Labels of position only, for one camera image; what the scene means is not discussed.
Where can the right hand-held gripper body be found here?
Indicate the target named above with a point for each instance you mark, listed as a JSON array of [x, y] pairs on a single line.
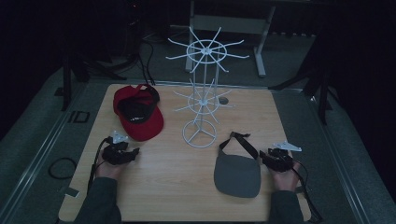
[[281, 160]]

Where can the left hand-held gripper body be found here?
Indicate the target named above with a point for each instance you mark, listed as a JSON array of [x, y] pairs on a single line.
[[115, 154]]

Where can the red baseball cap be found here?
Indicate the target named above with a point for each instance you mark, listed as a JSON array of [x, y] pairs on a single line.
[[146, 124]]

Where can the grey sun visor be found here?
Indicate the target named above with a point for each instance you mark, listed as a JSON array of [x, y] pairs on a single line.
[[238, 177]]

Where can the person's left hand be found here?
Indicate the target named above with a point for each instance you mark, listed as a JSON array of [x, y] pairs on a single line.
[[107, 169]]

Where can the person's right hand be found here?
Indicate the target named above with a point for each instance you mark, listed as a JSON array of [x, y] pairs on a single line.
[[286, 180]]

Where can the grey round table grommet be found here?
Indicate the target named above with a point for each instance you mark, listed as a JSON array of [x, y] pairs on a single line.
[[223, 100]]

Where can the black tripod stand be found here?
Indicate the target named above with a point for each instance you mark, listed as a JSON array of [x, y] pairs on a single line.
[[323, 93], [66, 84]]

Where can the metal floor rail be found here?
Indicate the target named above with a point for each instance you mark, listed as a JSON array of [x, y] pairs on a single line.
[[339, 161], [40, 152]]

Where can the white metal desk frame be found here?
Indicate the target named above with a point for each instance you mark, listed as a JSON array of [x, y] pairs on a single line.
[[230, 24]]

